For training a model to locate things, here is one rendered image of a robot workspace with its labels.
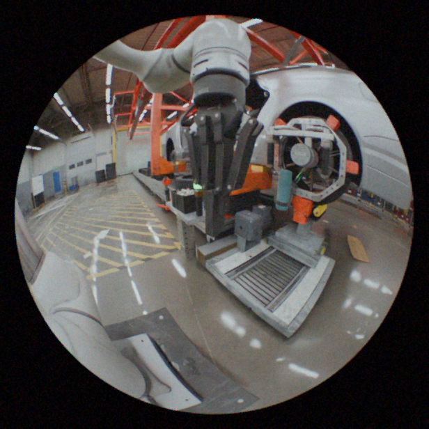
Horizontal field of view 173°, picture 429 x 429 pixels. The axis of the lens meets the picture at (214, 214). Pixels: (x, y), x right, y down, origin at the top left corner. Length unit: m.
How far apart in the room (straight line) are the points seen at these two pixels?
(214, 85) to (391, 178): 1.06
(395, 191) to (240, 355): 1.27
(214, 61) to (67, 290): 0.46
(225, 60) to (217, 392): 0.67
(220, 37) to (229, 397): 0.74
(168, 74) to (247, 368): 1.04
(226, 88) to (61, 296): 0.44
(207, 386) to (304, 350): 0.58
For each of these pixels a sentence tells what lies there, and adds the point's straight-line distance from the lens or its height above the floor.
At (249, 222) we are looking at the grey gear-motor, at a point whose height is 0.38.
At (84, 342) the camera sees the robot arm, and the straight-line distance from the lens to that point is 0.26.
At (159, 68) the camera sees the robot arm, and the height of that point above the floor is 1.00.
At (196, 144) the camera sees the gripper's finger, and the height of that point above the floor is 0.81.
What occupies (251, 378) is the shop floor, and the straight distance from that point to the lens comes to 0.81.
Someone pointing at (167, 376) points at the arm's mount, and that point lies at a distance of 0.45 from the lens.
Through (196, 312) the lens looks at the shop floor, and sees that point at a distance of 0.90.
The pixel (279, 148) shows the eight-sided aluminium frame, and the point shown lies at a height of 0.89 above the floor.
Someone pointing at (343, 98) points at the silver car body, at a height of 1.35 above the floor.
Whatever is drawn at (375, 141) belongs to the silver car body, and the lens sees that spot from 1.09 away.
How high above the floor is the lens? 0.79
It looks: 23 degrees down
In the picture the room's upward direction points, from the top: straight up
